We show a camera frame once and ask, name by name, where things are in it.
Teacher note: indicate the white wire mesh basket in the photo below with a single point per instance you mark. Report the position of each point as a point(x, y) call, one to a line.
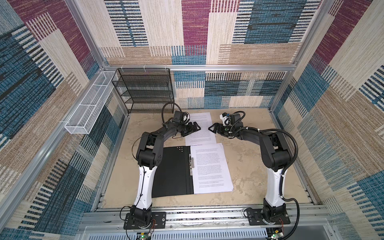
point(87, 112)

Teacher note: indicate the orange black file folder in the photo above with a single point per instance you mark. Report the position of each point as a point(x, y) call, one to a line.
point(174, 176)

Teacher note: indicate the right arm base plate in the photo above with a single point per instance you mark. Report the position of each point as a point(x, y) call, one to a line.
point(261, 217)

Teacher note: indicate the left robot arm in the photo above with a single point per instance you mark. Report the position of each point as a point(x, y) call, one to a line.
point(149, 155)

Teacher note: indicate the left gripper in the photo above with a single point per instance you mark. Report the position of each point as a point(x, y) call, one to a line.
point(190, 130)

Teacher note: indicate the black wire mesh shelf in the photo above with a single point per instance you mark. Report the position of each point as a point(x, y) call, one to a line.
point(144, 90)

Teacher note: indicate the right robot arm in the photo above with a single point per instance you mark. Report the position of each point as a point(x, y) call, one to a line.
point(279, 150)

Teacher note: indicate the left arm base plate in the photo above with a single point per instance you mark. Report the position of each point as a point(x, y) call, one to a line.
point(157, 220)

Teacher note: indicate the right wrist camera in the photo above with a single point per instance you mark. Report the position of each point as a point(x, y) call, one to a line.
point(227, 119)

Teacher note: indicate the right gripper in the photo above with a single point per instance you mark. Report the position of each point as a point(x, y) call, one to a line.
point(219, 130)

